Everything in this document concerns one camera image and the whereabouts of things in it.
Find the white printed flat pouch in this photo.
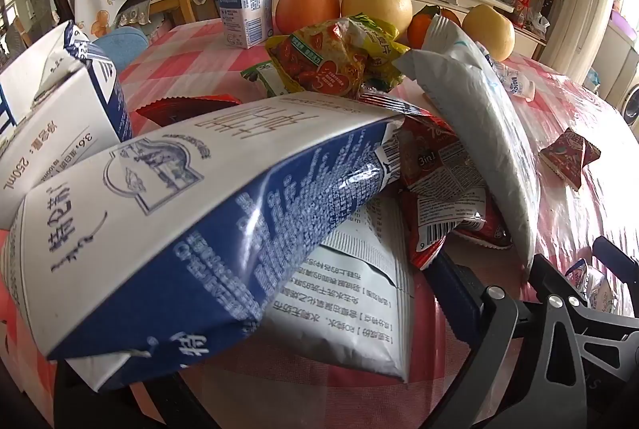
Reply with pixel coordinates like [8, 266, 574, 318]
[258, 193, 416, 384]

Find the red instant tea packet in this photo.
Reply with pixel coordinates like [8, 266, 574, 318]
[398, 115, 514, 271]

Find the blue cushioned stool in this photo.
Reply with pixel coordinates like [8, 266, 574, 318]
[94, 26, 151, 71]

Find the small white tube wrapper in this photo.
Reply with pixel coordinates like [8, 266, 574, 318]
[492, 58, 536, 103]

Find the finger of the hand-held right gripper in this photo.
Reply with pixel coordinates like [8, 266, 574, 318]
[529, 253, 639, 336]
[593, 236, 639, 285]

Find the red white checkered tablecloth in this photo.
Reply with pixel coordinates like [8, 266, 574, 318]
[0, 17, 639, 429]

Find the small white blue wrapper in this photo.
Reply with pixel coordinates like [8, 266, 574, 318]
[566, 258, 621, 316]

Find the upright blue white milk carton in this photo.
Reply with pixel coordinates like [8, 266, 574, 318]
[0, 20, 134, 230]

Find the small yellow pear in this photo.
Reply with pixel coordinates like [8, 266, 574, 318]
[462, 4, 516, 62]

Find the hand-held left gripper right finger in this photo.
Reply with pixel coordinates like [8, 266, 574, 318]
[433, 252, 639, 429]

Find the grey silver pouch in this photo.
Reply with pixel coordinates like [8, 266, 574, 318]
[393, 14, 543, 279]

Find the tangerine with green leaf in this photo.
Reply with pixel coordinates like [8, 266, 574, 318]
[407, 6, 443, 50]

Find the blue white milk carton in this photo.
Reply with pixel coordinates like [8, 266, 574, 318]
[0, 20, 134, 230]
[0, 92, 406, 392]

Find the red packaged item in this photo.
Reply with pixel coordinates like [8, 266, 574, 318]
[513, 0, 539, 29]

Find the flat red wrapper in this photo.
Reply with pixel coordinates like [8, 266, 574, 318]
[135, 95, 244, 128]

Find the red apple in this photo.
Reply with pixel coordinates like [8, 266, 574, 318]
[276, 0, 341, 35]

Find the small red triangular wrapper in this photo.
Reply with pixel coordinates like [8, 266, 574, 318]
[540, 127, 602, 191]

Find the white washing machine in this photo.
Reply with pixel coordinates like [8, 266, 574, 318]
[618, 70, 639, 131]

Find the yellow red snack wrapper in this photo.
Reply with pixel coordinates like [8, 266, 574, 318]
[266, 16, 411, 99]

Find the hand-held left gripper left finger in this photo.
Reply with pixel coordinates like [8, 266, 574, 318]
[52, 356, 205, 429]

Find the large yellow pear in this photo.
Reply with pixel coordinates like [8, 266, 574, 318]
[341, 0, 414, 41]

